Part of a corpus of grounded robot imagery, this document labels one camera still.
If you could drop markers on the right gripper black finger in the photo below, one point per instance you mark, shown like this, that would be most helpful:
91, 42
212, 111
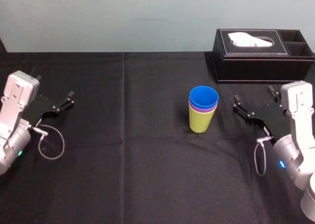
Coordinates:
273, 91
243, 112

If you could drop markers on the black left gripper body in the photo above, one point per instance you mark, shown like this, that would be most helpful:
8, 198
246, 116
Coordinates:
37, 108

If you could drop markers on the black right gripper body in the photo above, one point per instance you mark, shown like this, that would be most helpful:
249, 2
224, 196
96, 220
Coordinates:
270, 113

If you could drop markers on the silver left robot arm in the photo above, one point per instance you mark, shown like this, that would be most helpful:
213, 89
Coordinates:
14, 103

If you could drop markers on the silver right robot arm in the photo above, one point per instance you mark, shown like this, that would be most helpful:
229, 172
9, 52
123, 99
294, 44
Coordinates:
295, 140

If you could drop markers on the black leather tissue box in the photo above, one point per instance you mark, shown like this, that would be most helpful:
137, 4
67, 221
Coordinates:
258, 66

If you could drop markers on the blue plastic cup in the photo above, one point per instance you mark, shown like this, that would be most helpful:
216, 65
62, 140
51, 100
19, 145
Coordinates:
203, 97

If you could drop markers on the yellow-green plastic cup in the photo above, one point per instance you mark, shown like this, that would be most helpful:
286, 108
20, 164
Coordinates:
200, 121

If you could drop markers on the purple plastic cup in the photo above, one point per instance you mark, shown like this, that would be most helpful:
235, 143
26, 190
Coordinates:
197, 108

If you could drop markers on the white tissue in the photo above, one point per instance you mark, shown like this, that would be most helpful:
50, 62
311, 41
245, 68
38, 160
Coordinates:
246, 40

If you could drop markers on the black table cloth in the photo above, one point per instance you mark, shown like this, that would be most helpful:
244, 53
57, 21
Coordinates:
137, 174

